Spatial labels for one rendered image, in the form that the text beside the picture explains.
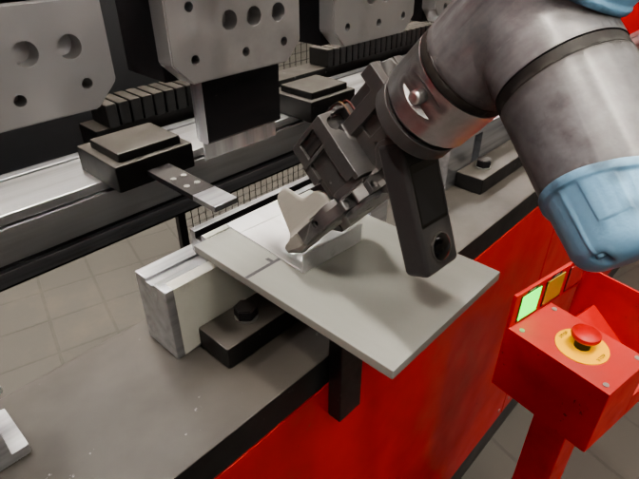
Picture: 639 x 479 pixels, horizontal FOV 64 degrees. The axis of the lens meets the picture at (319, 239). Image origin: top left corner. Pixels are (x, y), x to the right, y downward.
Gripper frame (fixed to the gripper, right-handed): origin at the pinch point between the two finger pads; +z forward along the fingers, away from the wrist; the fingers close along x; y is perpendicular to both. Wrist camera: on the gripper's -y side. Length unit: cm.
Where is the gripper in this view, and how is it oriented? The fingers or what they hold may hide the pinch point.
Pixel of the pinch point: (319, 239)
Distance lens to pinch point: 54.1
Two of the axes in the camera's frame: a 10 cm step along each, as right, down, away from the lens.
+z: -4.5, 4.0, 8.0
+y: -5.4, -8.4, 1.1
